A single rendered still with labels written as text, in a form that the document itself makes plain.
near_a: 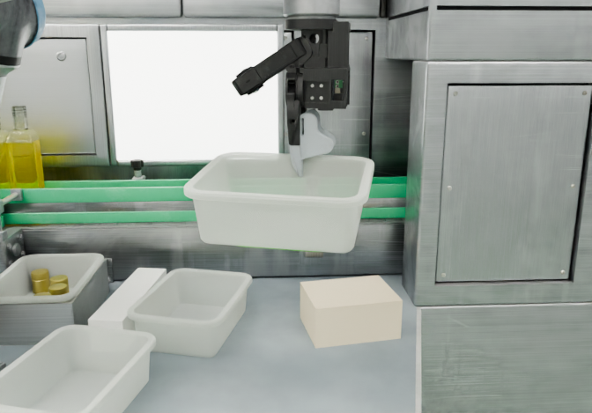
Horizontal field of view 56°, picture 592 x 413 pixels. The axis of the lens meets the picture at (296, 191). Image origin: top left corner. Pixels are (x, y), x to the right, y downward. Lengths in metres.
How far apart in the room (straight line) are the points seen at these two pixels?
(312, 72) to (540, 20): 0.54
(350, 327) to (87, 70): 0.86
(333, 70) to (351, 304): 0.45
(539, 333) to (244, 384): 0.66
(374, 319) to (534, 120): 0.49
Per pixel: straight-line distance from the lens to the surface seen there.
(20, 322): 1.12
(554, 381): 1.39
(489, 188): 1.16
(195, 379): 0.95
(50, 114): 1.49
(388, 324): 1.05
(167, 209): 1.29
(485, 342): 1.28
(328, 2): 0.75
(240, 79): 0.78
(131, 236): 1.30
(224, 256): 1.29
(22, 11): 0.95
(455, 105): 1.11
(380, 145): 1.46
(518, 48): 1.14
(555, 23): 1.17
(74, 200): 1.33
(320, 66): 0.76
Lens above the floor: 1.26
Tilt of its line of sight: 14 degrees down
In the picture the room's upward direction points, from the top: straight up
